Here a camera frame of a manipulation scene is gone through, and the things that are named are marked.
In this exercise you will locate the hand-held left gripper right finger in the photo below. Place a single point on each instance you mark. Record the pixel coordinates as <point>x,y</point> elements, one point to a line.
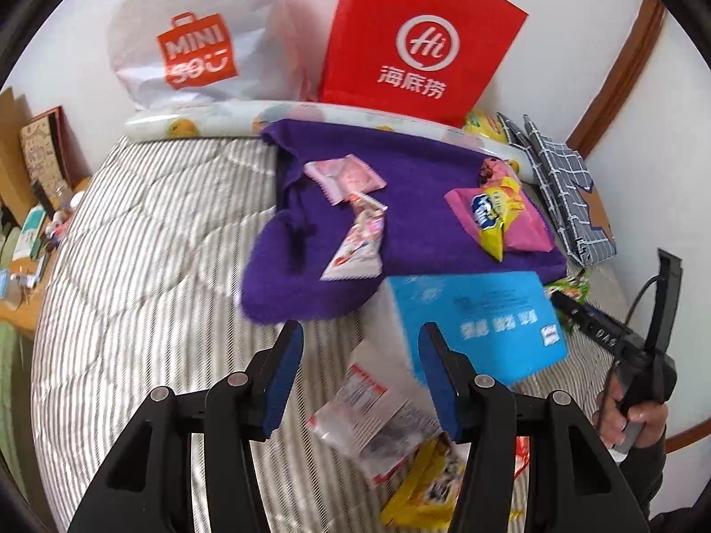
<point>436,383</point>

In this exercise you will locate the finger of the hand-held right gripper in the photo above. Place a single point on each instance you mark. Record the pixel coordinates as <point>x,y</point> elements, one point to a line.
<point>572,311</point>

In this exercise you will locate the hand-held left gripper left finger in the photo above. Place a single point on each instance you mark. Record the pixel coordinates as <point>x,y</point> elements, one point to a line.
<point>280,383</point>

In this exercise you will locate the green snack packet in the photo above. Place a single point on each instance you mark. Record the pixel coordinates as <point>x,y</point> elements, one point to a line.
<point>572,287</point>

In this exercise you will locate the white red-edged snack packet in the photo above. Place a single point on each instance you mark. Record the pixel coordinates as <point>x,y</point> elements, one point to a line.
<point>377,411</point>

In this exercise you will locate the red snack packet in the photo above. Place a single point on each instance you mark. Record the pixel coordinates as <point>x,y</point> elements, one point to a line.
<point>522,455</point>

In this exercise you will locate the pink orange candy packet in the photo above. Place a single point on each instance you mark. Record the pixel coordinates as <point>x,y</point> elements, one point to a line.
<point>494,171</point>

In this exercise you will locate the long pink white candy packet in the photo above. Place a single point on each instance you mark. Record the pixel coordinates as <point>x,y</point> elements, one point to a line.
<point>358,239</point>

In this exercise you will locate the pink snack packet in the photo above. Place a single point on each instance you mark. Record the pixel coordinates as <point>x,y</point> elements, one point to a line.
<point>347,175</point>

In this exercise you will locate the person's right forearm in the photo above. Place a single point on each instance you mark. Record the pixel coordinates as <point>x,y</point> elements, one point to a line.
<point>650,483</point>

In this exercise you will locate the person's right hand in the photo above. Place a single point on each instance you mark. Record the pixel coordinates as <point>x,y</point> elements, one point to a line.
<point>639,427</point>

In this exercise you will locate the blue tissue pack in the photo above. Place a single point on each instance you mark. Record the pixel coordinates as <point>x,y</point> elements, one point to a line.
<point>489,311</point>

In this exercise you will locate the blue plaid fabric bag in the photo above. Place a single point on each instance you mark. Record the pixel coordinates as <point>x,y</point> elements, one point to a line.
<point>561,177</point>

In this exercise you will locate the purple towel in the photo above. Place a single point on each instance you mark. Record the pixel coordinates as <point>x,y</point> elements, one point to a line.
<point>422,222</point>

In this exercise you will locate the striped mattress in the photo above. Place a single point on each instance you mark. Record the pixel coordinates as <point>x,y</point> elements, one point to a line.
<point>139,261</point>

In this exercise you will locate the yellow snack bag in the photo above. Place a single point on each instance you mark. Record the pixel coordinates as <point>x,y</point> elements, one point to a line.
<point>483,125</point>

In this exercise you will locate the green blanket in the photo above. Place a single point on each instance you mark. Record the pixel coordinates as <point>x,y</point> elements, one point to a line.
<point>11,388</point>

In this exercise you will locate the cluster of small cosmetic bottles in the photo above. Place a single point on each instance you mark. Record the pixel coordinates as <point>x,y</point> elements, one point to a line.
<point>64,222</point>

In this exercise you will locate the wooden nightstand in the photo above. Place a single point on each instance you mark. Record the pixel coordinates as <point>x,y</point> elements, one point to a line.
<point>16,316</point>

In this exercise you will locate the printed wrapping paper roll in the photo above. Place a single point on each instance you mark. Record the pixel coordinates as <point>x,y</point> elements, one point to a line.
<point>150,125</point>

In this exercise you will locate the teal white box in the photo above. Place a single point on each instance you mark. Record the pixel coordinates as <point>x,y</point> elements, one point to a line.
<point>30,230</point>

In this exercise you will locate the patterned notebook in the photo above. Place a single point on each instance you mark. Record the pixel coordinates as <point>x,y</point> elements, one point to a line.
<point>41,150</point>

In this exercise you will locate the red paper bag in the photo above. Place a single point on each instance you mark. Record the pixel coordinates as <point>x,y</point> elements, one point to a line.
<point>361,39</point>

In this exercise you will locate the white plastic shopping bag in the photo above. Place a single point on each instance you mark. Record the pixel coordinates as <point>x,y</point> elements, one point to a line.
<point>139,55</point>

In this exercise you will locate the brown wooden door frame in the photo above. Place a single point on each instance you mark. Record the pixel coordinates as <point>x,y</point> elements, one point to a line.
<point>627,66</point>

